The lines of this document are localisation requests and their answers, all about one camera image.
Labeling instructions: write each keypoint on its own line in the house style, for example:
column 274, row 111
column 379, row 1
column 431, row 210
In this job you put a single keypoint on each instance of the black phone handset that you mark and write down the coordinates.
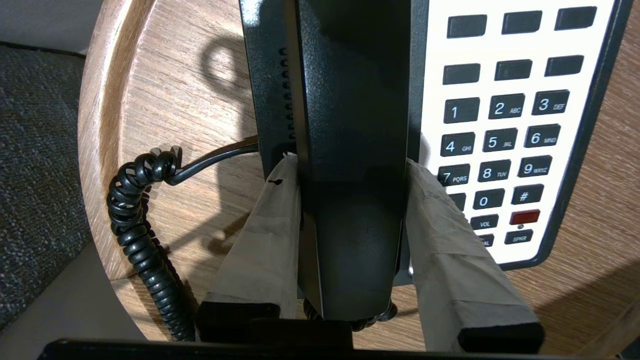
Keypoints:
column 350, row 150

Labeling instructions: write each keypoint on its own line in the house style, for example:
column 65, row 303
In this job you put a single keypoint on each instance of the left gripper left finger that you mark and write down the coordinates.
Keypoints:
column 260, row 250

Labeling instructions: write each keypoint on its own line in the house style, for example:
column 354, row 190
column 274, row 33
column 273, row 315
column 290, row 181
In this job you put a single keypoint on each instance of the dark grey fabric seat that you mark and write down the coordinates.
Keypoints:
column 40, row 175

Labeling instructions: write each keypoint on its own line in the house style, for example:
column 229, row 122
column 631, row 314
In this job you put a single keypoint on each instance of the black and white phone base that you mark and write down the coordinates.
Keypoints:
column 505, row 125

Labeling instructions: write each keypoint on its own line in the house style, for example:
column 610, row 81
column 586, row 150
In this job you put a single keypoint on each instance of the round wooden tray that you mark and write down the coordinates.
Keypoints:
column 175, row 125

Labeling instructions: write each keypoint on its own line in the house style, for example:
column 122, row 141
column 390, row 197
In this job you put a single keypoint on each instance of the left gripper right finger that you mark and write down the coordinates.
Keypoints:
column 450, row 270

